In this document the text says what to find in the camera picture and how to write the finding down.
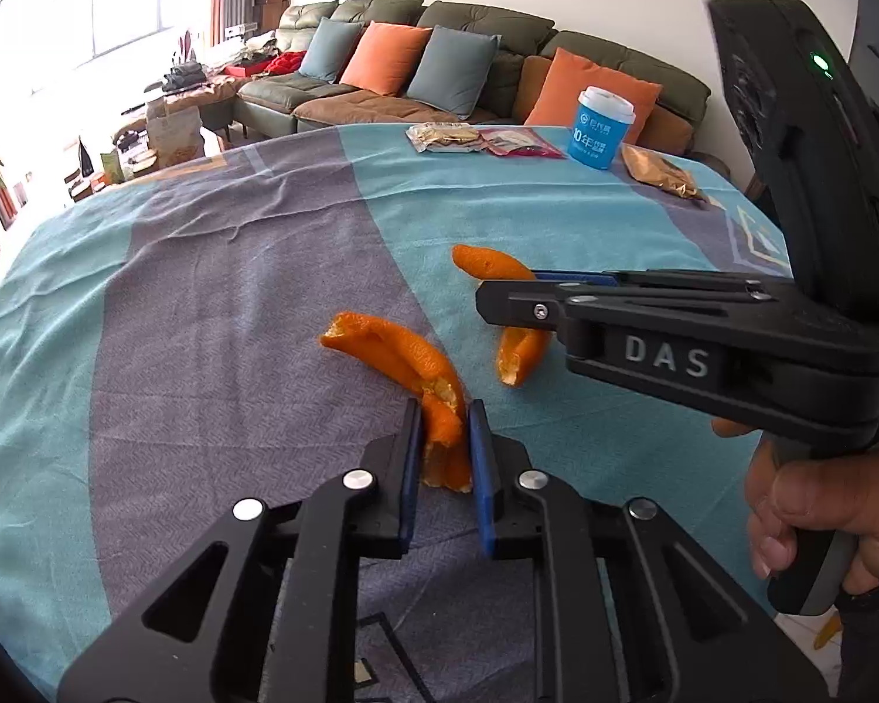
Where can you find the group of storage jars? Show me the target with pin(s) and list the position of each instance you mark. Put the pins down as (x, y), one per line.
(110, 168)

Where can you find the brown paper bag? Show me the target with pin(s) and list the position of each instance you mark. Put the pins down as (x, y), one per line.
(176, 133)

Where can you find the orange peel piece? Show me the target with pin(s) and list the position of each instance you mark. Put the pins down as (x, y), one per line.
(410, 359)
(491, 263)

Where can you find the glass coffee table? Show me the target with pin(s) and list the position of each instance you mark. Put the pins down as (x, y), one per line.
(95, 187)

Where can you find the person's right hand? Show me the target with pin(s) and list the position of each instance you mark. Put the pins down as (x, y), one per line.
(820, 498)

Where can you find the green brown sofa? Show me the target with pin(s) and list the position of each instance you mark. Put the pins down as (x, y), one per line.
(593, 51)

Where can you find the blue cup with white lid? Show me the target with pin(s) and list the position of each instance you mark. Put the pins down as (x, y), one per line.
(599, 132)

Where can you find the gold foil packet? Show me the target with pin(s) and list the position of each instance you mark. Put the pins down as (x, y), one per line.
(663, 174)

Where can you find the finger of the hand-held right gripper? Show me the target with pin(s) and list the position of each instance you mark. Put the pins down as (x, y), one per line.
(575, 277)
(513, 302)

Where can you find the red white snack packet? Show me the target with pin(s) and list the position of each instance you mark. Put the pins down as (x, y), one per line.
(520, 144)

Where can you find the black bag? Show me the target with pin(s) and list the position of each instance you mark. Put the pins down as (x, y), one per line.
(184, 75)

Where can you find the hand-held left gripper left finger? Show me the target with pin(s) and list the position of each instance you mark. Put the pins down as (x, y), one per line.
(412, 483)

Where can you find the blue throw cushion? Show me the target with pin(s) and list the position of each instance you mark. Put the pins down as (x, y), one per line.
(329, 50)
(454, 72)

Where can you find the large balcony window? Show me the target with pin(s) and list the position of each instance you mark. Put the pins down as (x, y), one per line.
(102, 7)

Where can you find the stacked cardboard boxes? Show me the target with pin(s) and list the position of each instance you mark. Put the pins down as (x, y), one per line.
(271, 11)

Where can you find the clear packet of gold sweets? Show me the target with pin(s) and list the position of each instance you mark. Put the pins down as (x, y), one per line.
(445, 138)

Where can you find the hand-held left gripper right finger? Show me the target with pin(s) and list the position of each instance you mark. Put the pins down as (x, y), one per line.
(483, 483)

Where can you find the orange throw cushion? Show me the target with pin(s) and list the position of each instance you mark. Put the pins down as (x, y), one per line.
(384, 58)
(557, 88)

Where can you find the red clothes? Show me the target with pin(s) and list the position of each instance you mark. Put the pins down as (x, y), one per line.
(287, 63)

